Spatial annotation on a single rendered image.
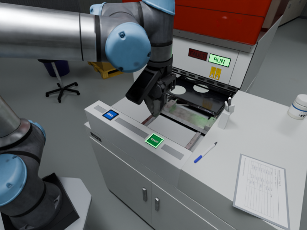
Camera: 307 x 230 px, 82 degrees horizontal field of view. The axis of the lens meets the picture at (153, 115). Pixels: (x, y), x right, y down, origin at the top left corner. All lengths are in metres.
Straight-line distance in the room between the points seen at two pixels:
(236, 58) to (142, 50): 0.79
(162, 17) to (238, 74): 0.70
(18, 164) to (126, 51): 0.43
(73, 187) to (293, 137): 0.92
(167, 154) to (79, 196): 0.38
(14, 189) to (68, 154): 1.50
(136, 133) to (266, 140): 0.53
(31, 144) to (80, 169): 1.27
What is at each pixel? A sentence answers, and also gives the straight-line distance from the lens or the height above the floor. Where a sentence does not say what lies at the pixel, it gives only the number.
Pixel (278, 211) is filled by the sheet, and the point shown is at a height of 0.97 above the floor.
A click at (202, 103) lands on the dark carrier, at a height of 0.90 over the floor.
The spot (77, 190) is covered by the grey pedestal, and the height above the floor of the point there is 0.82.
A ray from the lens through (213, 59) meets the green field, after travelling 1.08.
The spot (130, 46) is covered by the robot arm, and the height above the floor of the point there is 1.41.
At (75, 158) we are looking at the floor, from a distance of 2.01.
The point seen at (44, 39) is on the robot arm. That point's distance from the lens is 0.32.
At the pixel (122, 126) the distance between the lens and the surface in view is 0.79.
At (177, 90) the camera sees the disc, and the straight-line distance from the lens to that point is 1.12.
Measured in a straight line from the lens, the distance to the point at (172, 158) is 0.68.
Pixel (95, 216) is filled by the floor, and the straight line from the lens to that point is 1.66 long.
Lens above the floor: 1.51
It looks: 41 degrees down
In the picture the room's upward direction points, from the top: straight up
